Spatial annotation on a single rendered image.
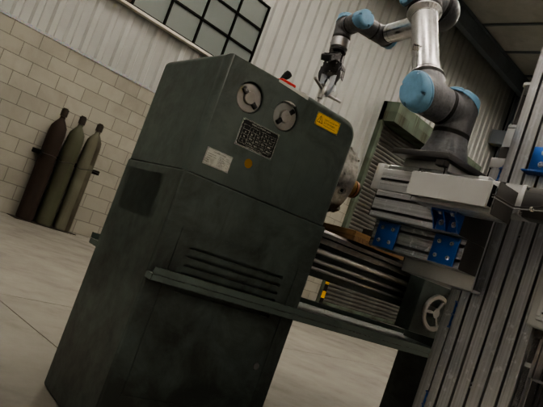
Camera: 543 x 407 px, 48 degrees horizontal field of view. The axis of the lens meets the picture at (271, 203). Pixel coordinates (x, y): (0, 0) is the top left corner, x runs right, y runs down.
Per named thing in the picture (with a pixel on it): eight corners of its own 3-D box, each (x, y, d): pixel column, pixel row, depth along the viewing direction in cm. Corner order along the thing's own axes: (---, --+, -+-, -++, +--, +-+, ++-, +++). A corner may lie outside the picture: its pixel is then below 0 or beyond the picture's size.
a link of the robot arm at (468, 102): (478, 140, 190) (491, 99, 191) (448, 123, 184) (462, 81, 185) (451, 140, 201) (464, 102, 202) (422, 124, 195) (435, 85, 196)
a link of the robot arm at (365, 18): (384, 17, 241) (367, 24, 251) (362, 3, 236) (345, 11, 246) (379, 35, 240) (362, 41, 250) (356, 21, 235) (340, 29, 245)
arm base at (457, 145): (474, 173, 190) (484, 143, 191) (447, 155, 182) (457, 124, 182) (436, 168, 203) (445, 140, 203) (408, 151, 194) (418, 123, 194)
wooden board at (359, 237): (353, 240, 237) (356, 230, 237) (298, 225, 266) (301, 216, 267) (402, 260, 253) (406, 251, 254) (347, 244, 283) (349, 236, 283)
